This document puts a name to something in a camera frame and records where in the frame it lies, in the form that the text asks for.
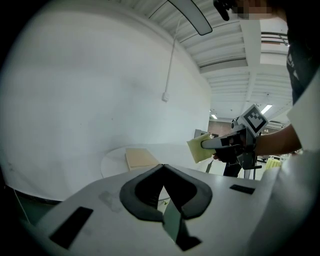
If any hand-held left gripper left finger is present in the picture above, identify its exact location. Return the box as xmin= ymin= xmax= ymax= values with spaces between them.
xmin=37 ymin=163 xmax=181 ymax=256

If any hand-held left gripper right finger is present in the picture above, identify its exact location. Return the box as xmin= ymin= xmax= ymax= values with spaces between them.
xmin=163 ymin=163 xmax=266 ymax=256

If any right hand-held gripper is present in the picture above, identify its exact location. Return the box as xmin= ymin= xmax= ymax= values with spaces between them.
xmin=201 ymin=104 xmax=270 ymax=179

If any yellow-green cloth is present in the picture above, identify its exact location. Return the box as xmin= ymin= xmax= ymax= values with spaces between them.
xmin=186 ymin=132 xmax=217 ymax=165

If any tan cutting board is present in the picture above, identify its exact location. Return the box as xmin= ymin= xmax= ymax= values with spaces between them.
xmin=124 ymin=147 xmax=159 ymax=172

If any person's right forearm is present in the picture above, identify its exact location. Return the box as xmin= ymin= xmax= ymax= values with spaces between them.
xmin=254 ymin=122 xmax=304 ymax=157

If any grey wooden shelf unit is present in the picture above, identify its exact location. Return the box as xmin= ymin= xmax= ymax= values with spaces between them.
xmin=194 ymin=128 xmax=210 ymax=139

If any yellow foam block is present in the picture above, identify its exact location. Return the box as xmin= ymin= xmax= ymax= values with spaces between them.
xmin=264 ymin=159 xmax=284 ymax=171

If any black metal railing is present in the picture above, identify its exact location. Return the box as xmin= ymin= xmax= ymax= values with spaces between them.
xmin=260 ymin=30 xmax=290 ymax=46

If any person's black top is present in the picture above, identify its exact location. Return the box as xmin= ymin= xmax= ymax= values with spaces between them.
xmin=284 ymin=8 xmax=320 ymax=106

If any long oval ceiling light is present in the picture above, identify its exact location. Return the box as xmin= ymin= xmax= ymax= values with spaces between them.
xmin=166 ymin=0 xmax=214 ymax=36

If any white wall cable conduit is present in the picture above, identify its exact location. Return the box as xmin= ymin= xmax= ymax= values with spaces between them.
xmin=163 ymin=18 xmax=182 ymax=94

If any black head-worn camera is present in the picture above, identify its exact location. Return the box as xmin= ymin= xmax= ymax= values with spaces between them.
xmin=212 ymin=0 xmax=231 ymax=22

